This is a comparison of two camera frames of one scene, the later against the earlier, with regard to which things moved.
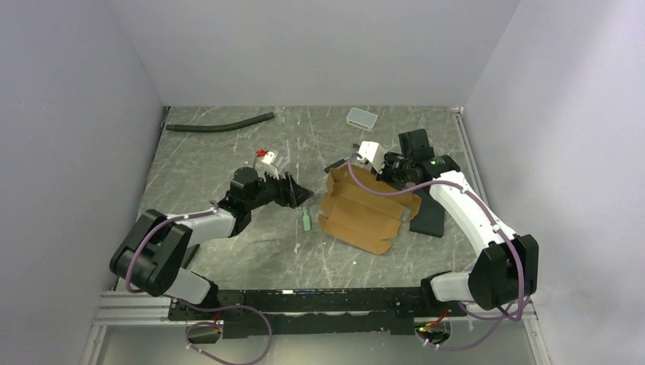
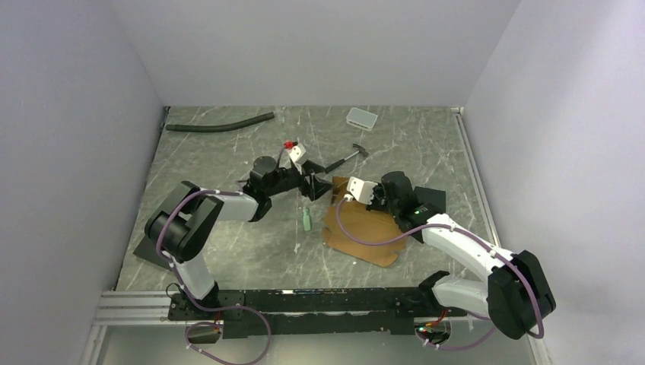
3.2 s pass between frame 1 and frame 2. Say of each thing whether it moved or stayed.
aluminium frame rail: stayed
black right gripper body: moved
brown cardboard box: moved
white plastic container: stayed
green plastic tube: stayed
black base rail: stayed
